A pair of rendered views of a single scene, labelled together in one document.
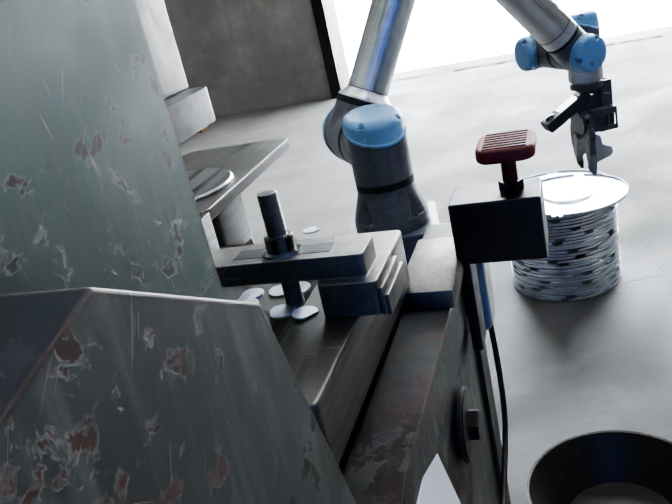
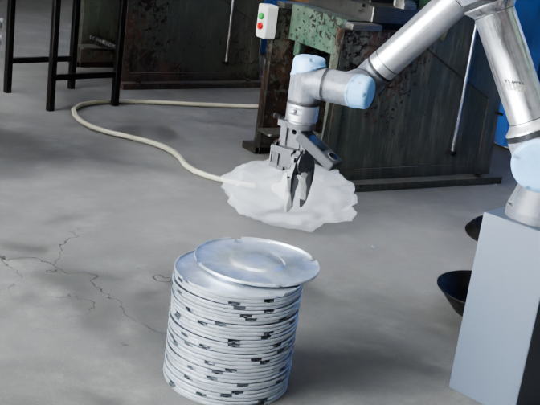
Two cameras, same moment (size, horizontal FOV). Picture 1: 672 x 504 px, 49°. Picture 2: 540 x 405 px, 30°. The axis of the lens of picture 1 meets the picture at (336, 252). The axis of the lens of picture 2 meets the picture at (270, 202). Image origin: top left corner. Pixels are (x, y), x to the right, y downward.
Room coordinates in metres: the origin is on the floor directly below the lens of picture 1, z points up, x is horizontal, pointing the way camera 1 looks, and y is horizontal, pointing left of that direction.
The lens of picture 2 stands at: (3.58, 0.60, 1.10)
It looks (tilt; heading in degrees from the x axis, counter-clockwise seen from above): 17 degrees down; 214
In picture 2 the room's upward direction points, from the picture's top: 8 degrees clockwise
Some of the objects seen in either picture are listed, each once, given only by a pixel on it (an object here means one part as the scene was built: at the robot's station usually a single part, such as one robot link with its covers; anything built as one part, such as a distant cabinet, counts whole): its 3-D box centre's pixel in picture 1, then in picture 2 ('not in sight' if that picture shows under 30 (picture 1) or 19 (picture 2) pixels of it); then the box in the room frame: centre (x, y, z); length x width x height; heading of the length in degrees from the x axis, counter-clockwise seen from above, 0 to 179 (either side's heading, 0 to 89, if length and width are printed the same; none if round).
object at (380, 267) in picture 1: (291, 248); not in sight; (0.58, 0.04, 0.76); 0.17 x 0.06 x 0.10; 69
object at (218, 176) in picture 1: (211, 228); not in sight; (0.80, 0.13, 0.72); 0.25 x 0.14 x 0.14; 159
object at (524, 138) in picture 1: (509, 173); not in sight; (0.74, -0.20, 0.72); 0.07 x 0.06 x 0.08; 159
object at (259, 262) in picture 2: (568, 194); (257, 260); (1.78, -0.62, 0.27); 0.29 x 0.29 x 0.01
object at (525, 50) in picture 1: (546, 49); (349, 87); (1.61, -0.55, 0.68); 0.11 x 0.11 x 0.08; 13
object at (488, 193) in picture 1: (504, 264); not in sight; (0.74, -0.18, 0.62); 0.10 x 0.06 x 0.20; 69
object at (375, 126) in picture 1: (376, 143); not in sight; (1.40, -0.12, 0.62); 0.13 x 0.12 x 0.14; 13
